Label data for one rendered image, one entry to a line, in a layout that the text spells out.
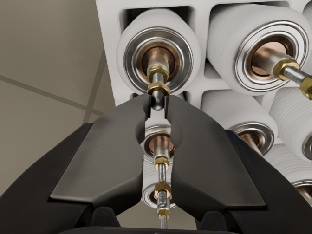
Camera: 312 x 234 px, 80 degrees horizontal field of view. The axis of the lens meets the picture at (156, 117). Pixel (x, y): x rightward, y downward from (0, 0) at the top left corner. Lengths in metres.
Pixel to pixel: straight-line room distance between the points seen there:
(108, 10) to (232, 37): 0.16
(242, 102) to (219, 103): 0.03
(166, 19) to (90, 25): 0.30
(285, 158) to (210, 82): 0.20
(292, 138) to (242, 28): 0.18
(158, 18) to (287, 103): 0.24
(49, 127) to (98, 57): 0.28
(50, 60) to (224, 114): 0.42
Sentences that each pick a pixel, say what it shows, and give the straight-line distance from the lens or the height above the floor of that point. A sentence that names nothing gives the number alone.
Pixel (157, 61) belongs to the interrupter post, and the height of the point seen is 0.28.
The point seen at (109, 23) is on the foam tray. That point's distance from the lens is 0.28.
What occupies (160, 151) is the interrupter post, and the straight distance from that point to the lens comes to 0.25.
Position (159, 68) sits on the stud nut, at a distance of 0.17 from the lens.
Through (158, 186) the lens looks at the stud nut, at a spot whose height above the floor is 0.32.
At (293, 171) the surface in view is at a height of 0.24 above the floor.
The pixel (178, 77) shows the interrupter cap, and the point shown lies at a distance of 0.22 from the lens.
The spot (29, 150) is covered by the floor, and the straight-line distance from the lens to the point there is 0.75.
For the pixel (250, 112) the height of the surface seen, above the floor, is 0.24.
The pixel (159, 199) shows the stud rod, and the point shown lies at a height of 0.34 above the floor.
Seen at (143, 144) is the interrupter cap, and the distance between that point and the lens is 0.27.
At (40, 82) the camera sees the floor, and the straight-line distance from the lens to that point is 0.58.
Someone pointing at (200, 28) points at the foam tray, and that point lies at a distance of 0.28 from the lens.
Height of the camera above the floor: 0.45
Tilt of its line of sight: 57 degrees down
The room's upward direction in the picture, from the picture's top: 179 degrees counter-clockwise
